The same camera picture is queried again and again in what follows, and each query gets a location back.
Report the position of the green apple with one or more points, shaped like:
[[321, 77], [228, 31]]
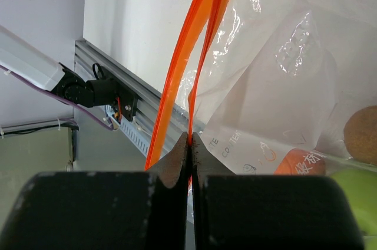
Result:
[[359, 187]]

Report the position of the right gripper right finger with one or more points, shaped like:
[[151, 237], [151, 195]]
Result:
[[267, 211]]

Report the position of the brown kiwi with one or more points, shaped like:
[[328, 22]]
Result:
[[360, 135]]

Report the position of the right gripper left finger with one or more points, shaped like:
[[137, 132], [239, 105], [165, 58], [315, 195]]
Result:
[[103, 210]]

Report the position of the aluminium rail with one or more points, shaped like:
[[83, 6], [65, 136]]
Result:
[[148, 98]]

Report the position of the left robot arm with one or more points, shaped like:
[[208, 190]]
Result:
[[52, 78]]

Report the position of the perforated cable tray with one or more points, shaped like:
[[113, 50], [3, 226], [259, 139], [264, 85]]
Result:
[[133, 131]]

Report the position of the small pink peach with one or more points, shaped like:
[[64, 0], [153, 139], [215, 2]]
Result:
[[301, 162]]

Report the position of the clear zip top bag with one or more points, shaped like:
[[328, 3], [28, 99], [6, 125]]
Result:
[[262, 77]]

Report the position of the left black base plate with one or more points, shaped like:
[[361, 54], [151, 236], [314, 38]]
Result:
[[126, 102]]

